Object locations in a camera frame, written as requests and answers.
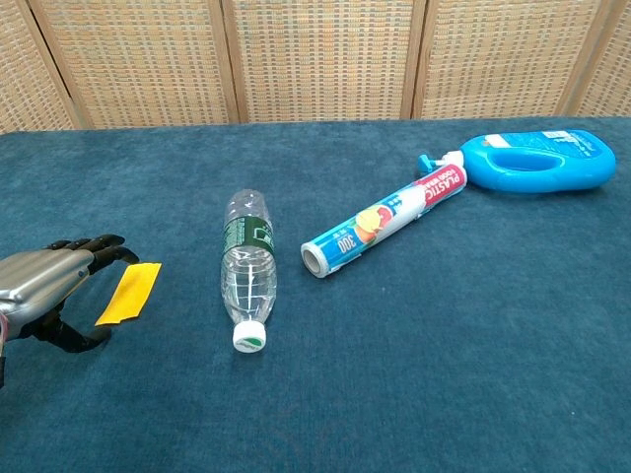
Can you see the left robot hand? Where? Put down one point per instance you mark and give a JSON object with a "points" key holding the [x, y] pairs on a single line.
{"points": [[47, 290]]}

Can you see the yellow tape strip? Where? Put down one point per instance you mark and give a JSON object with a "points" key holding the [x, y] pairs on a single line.
{"points": [[129, 294]]}

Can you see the clear plastic water bottle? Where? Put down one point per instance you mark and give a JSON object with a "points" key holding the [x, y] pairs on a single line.
{"points": [[248, 261]]}

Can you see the blue table cloth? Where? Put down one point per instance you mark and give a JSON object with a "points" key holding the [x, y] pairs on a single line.
{"points": [[315, 305]]}

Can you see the plastic food wrap roll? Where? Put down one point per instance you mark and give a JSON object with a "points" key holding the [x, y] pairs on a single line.
{"points": [[382, 222]]}

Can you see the woven bamboo folding screen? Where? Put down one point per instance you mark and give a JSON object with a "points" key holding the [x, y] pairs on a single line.
{"points": [[315, 59]]}

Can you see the blue detergent pump bottle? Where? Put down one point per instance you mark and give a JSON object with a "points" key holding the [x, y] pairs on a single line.
{"points": [[532, 162]]}

